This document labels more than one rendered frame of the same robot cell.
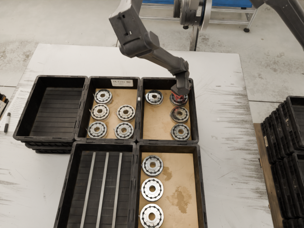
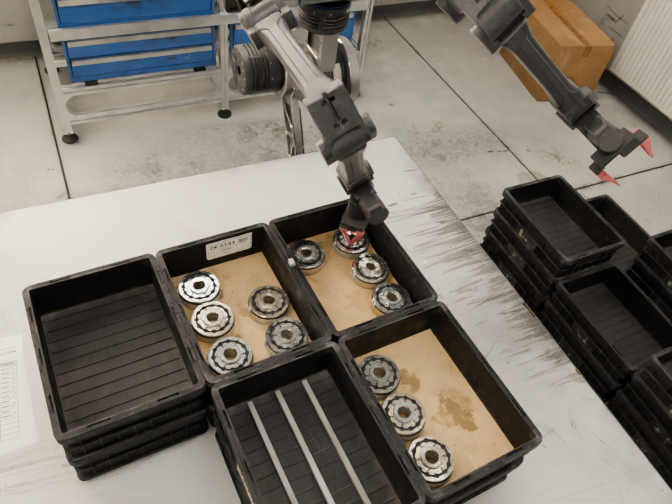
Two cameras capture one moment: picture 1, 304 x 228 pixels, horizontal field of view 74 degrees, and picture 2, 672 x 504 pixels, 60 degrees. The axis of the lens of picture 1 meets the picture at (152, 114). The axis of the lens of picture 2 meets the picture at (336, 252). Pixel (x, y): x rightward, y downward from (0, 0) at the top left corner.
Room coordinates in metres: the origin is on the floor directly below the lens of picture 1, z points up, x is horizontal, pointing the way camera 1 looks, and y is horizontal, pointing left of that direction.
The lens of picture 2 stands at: (-0.21, 0.55, 2.05)
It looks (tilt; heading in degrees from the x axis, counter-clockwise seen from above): 48 degrees down; 323
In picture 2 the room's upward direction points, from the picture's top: 11 degrees clockwise
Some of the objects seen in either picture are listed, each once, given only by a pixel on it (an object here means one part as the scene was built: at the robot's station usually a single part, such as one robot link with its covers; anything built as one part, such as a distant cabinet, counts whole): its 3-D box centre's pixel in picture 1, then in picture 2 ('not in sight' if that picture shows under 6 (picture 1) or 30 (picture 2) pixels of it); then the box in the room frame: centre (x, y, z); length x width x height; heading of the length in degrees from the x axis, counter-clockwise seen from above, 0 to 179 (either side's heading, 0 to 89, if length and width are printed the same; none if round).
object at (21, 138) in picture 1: (54, 105); (111, 337); (0.57, 0.52, 0.92); 0.40 x 0.30 x 0.02; 179
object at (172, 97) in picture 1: (179, 97); (351, 239); (0.67, -0.16, 0.86); 0.10 x 0.10 x 0.01
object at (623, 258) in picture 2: not in sight; (600, 247); (0.64, -1.54, 0.26); 0.40 x 0.30 x 0.23; 176
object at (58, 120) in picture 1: (58, 110); (115, 350); (0.57, 0.52, 0.87); 0.40 x 0.30 x 0.11; 179
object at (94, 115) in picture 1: (100, 111); (212, 318); (0.57, 0.29, 0.86); 0.10 x 0.10 x 0.01
